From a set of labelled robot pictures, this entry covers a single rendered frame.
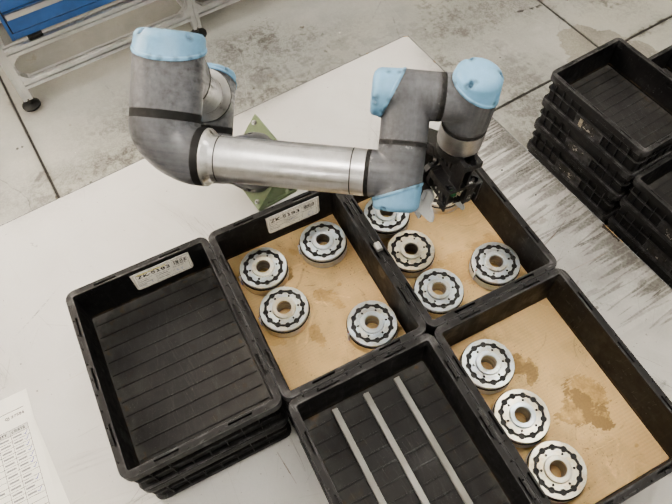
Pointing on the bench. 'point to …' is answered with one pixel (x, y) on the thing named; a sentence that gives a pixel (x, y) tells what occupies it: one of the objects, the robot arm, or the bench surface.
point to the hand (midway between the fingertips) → (430, 205)
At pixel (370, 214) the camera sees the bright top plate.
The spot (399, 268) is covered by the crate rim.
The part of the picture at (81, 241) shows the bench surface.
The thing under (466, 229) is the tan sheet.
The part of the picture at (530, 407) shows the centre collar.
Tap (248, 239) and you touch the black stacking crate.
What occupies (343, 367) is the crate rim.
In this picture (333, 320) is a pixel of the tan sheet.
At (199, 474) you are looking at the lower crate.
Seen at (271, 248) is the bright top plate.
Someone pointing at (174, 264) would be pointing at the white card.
